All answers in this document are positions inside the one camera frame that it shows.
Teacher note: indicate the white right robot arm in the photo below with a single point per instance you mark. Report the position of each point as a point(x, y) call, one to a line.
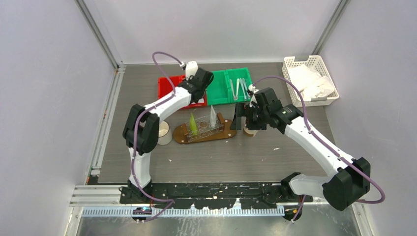
point(347, 178)

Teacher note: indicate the shiny metal cup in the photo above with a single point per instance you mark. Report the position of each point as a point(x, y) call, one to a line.
point(248, 132)

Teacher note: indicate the white crumpled cloth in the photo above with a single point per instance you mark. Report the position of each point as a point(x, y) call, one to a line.
point(310, 83)

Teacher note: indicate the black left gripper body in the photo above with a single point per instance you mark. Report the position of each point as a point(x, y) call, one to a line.
point(188, 78)

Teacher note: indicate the green plastic bin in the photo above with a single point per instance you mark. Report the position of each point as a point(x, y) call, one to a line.
point(240, 73)
point(219, 91)

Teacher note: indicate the grey toothpaste tube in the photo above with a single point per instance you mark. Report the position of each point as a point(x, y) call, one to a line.
point(213, 117)

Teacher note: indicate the lime green toothpaste tube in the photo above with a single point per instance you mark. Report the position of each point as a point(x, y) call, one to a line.
point(193, 126)

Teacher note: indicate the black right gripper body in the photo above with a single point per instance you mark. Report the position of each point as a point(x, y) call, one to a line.
point(256, 117)

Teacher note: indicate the red plastic bin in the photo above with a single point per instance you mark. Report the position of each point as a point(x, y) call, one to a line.
point(164, 86)
point(201, 103)

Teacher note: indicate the clear acrylic wooden rack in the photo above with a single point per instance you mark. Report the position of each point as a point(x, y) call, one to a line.
point(203, 124)

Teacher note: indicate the white enamel mug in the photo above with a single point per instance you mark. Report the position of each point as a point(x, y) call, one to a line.
point(165, 133)

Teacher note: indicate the white perforated plastic basket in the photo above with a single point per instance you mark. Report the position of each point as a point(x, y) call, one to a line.
point(315, 62)

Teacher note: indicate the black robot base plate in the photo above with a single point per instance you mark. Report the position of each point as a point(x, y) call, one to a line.
point(215, 195)

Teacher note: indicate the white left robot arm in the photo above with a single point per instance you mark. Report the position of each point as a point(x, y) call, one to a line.
point(141, 131)

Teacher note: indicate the brown oval wooden tray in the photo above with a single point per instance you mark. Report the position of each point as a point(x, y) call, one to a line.
point(182, 136)

